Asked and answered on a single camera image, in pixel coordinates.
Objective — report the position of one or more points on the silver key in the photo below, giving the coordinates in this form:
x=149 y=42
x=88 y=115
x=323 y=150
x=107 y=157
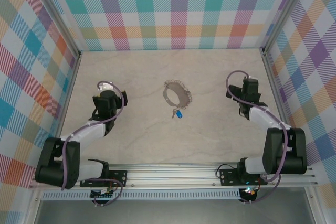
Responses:
x=173 y=114

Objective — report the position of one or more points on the metal band with split rings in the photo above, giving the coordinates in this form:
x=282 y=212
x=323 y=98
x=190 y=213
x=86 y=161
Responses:
x=178 y=89

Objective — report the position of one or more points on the blue plastic key tag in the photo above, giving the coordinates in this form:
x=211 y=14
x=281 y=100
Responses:
x=179 y=114

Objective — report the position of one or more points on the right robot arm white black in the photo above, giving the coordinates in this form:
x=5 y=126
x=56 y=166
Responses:
x=265 y=119

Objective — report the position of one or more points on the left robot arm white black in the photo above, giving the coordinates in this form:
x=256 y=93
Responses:
x=86 y=133

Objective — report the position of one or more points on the small black circuit board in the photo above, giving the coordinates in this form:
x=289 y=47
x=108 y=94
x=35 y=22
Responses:
x=103 y=195

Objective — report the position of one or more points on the grey metal panel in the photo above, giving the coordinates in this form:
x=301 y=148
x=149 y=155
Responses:
x=170 y=212

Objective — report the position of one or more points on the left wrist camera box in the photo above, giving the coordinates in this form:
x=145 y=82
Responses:
x=106 y=86

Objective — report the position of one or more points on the aluminium side rail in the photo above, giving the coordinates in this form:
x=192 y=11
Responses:
x=71 y=82
x=274 y=82

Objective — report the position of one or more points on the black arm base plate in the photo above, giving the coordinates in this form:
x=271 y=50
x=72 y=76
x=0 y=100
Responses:
x=227 y=176
x=119 y=178

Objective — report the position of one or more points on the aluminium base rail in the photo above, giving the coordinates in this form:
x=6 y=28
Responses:
x=170 y=175

